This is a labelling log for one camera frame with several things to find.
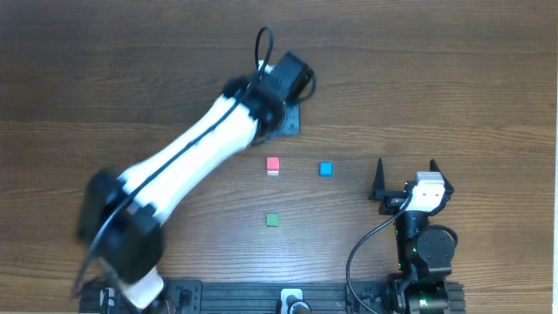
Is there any black cable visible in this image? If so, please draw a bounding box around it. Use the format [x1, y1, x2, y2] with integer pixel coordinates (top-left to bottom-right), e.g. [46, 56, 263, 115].
[71, 25, 318, 301]
[345, 195, 413, 314]

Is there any mounting rail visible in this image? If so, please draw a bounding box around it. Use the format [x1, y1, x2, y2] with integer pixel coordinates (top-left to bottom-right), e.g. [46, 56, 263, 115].
[79, 278, 466, 314]

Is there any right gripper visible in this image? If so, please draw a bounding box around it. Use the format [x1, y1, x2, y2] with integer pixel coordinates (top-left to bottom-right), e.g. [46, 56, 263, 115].
[369, 157, 455, 215]

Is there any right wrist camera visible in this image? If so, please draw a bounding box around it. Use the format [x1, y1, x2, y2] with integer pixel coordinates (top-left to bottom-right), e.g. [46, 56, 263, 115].
[405, 171, 446, 214]

